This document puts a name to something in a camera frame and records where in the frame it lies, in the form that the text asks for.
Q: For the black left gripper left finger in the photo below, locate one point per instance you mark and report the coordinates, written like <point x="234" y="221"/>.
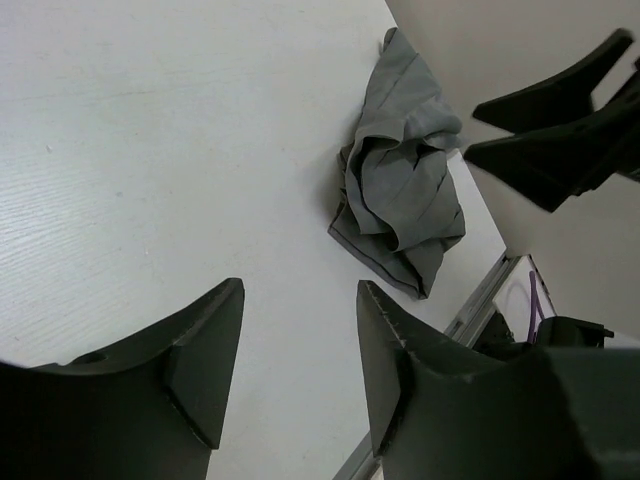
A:
<point x="150" y="406"/>

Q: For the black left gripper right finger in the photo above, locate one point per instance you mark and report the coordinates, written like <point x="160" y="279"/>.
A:
<point x="440" y="410"/>

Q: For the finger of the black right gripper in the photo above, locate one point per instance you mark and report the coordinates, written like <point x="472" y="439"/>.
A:
<point x="550" y="165"/>
<point x="560" y="99"/>

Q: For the grey pleated skirt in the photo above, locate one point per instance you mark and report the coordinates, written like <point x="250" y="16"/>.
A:
<point x="399" y="212"/>

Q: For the aluminium table edge rail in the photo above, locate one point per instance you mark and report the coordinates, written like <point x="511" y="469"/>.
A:
<point x="465" y="328"/>

